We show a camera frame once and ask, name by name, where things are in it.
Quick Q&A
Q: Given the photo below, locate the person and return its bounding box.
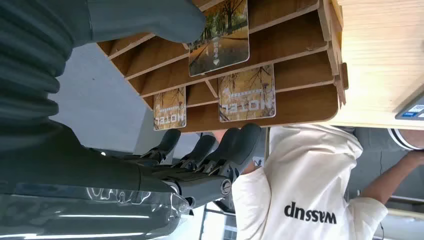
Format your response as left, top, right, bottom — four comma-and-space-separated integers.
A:
211, 124, 424, 240

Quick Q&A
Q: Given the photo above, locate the wooden slotted card holder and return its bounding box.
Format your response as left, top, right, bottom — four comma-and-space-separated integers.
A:
97, 0, 349, 133

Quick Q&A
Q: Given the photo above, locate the grey laptop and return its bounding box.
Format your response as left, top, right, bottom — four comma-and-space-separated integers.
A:
395, 94, 424, 122

